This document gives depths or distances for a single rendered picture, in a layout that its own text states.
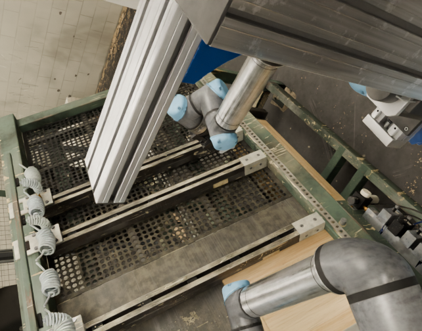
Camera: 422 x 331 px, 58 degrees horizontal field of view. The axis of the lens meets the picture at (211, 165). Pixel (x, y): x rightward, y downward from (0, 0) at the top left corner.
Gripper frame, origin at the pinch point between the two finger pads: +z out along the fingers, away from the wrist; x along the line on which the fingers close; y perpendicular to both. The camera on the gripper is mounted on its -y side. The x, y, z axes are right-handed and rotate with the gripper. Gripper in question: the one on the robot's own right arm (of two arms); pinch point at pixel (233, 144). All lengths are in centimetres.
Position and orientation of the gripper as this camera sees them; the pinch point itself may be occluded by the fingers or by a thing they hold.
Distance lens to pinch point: 145.6
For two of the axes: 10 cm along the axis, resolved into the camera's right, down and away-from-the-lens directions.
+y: -7.6, 6.0, 2.5
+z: 5.3, 3.5, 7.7
